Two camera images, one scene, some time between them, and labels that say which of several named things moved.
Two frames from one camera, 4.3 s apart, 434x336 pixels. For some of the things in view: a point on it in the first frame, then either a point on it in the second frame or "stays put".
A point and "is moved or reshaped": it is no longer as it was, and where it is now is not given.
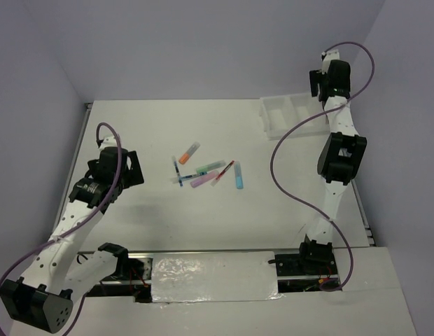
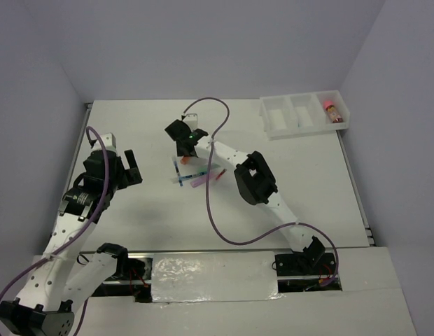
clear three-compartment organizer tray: [280, 115] stays put
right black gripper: [316, 76] → [180, 152]
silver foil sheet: [210, 276] stays put
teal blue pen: [189, 176] stays put
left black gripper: [134, 176] stays put
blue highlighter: [239, 177] is moved or reshaped
